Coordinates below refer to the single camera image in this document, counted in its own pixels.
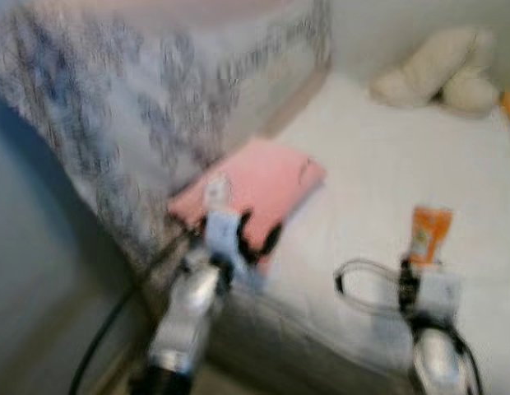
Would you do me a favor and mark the pink pillow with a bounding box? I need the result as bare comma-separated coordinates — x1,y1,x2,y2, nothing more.
169,137,327,269

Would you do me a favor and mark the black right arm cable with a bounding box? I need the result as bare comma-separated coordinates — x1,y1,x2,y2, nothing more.
333,258,408,318

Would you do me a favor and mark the white plush toy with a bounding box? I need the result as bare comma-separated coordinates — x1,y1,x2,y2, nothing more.
370,29,500,114

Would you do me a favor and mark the white sheeted bed mattress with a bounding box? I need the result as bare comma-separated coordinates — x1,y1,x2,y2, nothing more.
226,70,510,388

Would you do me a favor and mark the blue white patterned quilt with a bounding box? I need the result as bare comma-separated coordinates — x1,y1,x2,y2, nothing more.
0,0,332,266

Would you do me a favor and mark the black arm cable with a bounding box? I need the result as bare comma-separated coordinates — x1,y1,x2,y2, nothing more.
70,230,198,395
333,258,408,318

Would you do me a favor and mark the orange snack packet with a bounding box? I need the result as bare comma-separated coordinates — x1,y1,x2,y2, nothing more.
409,206,453,266

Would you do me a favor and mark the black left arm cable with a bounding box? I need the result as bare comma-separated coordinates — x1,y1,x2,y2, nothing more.
70,230,198,395

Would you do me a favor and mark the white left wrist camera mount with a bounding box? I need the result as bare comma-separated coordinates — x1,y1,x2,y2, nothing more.
203,176,244,269

